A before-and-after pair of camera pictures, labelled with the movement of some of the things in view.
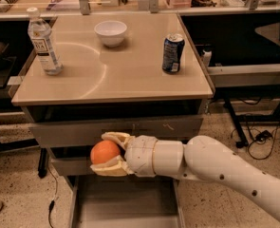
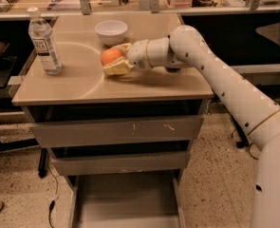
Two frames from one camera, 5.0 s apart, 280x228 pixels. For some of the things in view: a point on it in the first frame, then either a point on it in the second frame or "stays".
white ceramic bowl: (111, 32) stays
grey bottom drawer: (125, 201) stays
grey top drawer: (88, 135) stays
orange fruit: (103, 151) → (109, 54)
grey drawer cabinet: (121, 73) stays
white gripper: (140, 156) → (138, 55)
